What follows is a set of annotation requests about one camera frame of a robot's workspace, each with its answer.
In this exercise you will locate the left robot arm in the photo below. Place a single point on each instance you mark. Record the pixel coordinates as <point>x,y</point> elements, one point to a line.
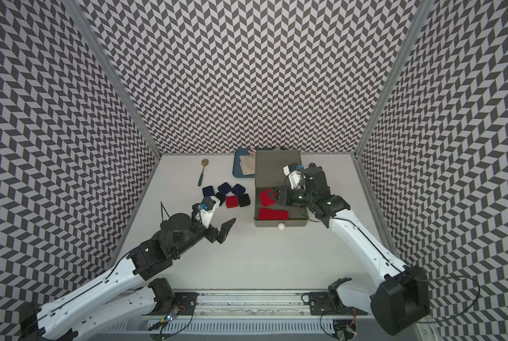
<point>133,286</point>

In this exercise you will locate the beige folded napkin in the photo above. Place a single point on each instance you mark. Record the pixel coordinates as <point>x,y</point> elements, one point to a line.
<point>247,164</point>

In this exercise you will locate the navy brooch box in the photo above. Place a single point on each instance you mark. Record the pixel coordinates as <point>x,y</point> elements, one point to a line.
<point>208,191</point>
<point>238,190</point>
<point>225,188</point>

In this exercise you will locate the navy brooch box right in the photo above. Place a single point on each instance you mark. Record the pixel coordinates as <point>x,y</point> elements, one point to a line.
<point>238,190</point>

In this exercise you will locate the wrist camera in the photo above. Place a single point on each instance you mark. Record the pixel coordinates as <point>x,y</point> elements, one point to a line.
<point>294,178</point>
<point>211,204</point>

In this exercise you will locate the three-drawer storage cabinet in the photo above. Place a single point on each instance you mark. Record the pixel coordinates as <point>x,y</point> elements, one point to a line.
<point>269,173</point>

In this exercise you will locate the navy brooch box left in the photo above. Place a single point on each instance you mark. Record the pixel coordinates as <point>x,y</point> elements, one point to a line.
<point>208,191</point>

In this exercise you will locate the black brooch box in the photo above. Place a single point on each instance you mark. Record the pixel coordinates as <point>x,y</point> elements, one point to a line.
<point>221,197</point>
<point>244,200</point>

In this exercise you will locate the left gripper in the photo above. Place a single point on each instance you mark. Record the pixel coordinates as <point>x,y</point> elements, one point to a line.
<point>221,236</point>

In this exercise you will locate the black brooch box left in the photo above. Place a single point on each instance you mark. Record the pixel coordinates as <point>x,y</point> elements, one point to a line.
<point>221,197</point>

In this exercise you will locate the navy brooch box middle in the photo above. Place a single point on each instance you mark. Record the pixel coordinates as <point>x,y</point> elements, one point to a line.
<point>225,188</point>

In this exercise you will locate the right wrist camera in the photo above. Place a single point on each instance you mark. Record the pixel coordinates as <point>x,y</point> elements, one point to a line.
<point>294,178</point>

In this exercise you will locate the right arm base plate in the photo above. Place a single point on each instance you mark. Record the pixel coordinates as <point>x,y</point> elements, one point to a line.
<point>320,302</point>

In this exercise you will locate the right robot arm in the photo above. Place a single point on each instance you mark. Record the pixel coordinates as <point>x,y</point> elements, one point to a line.
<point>380,263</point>

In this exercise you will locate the black brooch box right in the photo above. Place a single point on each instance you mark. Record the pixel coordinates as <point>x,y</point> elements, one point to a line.
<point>244,200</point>

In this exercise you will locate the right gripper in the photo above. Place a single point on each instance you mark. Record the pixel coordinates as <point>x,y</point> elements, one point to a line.
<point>284,198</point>

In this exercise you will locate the aluminium front rail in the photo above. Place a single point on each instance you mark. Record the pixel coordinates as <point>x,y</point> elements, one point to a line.
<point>254,298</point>

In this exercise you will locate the red brooch box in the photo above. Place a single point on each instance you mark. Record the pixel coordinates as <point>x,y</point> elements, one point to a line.
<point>265,214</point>
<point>232,201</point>
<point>280,215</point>
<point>267,199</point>

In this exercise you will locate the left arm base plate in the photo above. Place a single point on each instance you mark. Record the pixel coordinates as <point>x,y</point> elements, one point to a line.
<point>183,304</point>

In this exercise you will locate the blue tray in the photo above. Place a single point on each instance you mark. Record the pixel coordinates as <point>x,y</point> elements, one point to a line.
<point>236,167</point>

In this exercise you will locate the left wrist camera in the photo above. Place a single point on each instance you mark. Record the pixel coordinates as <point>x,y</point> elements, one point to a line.
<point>211,204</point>

